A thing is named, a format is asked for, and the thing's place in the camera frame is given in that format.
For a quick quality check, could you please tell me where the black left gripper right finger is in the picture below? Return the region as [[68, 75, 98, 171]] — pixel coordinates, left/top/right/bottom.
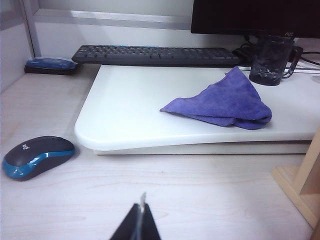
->
[[137, 191, 161, 240]]

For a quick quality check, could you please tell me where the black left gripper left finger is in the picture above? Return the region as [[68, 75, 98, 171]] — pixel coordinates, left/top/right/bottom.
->
[[109, 203, 142, 240]]

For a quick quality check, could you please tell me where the white raised desk platform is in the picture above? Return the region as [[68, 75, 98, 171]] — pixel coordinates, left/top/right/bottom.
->
[[74, 63, 320, 156]]

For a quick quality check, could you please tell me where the purple microfibre cloth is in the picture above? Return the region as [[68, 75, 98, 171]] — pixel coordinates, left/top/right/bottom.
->
[[159, 66, 273, 131]]

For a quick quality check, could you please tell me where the black computer keyboard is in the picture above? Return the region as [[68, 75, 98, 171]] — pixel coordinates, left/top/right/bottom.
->
[[71, 44, 242, 68]]

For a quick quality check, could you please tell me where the blue and black wrist rest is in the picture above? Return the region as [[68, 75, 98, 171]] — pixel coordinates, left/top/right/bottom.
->
[[24, 57, 79, 76]]

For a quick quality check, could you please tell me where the dark glass mug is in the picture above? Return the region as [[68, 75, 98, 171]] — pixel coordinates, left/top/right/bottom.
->
[[248, 34, 295, 87]]

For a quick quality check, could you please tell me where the black computer monitor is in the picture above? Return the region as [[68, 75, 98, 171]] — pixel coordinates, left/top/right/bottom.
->
[[190, 0, 320, 40]]

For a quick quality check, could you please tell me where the black and blue wireless mouse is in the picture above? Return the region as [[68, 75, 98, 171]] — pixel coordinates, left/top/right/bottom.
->
[[2, 135, 76, 182]]

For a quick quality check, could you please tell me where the aluminium partition frame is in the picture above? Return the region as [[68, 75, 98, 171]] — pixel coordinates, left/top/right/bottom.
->
[[19, 0, 195, 58]]

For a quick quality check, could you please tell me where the black monitor cable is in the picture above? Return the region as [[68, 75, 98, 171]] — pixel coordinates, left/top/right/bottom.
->
[[287, 45, 320, 79]]

